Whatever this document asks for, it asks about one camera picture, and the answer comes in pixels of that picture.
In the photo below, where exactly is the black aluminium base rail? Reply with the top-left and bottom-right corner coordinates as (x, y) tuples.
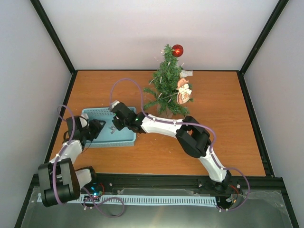
(30, 172), (283, 198)

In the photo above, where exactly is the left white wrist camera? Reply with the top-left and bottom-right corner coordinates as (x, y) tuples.
(79, 114), (89, 128)

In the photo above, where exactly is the red ball ornament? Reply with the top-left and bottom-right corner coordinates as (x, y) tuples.
(172, 44), (184, 57)

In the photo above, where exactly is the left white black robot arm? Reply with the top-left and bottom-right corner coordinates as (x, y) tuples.
(38, 114), (106, 207)

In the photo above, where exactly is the purple floor cable loop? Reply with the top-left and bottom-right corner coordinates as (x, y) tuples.
(82, 186), (125, 218)

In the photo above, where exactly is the silver scroll ornament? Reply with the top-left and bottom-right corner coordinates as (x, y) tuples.
(109, 125), (117, 134)

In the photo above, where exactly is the small green christmas tree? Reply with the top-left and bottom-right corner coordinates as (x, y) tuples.
(143, 44), (192, 116)

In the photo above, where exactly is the snowman ornament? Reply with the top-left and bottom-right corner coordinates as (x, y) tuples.
(176, 78), (192, 105)

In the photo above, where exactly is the light blue cable duct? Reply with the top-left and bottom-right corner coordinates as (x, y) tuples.
(69, 194), (217, 207)

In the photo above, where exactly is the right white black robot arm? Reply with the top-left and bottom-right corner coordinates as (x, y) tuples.
(109, 101), (231, 193)

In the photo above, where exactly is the blue plastic basket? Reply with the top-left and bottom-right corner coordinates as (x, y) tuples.
(81, 107), (136, 148)

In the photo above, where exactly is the clear angel ornament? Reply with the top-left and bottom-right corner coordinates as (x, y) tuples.
(180, 70), (193, 78)

